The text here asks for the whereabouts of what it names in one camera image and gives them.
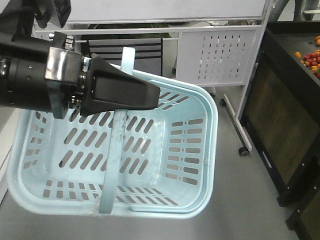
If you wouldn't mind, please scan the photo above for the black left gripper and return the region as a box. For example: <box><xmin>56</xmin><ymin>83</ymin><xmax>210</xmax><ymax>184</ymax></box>
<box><xmin>44</xmin><ymin>31</ymin><xmax>160</xmax><ymax>119</ymax></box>

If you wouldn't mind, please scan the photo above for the light blue plastic basket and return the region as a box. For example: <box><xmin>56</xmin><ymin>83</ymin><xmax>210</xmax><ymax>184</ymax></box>
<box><xmin>7</xmin><ymin>47</ymin><xmax>218</xmax><ymax>219</ymax></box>

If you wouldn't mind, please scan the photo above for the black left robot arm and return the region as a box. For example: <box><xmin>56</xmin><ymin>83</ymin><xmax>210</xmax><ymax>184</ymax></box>
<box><xmin>0</xmin><ymin>0</ymin><xmax>160</xmax><ymax>119</ymax></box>

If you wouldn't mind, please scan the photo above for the white perforated rolling rack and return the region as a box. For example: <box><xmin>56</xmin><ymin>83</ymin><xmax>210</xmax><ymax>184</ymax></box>
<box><xmin>32</xmin><ymin>0</ymin><xmax>278</xmax><ymax>157</ymax></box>

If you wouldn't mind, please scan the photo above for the black produce display stand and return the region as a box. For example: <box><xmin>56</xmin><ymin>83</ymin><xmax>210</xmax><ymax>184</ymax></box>
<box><xmin>240</xmin><ymin>21</ymin><xmax>320</xmax><ymax>240</ymax></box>

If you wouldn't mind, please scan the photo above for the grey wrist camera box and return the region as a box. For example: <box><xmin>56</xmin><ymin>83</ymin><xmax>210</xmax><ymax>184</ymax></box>
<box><xmin>34</xmin><ymin>0</ymin><xmax>72</xmax><ymax>29</ymax></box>

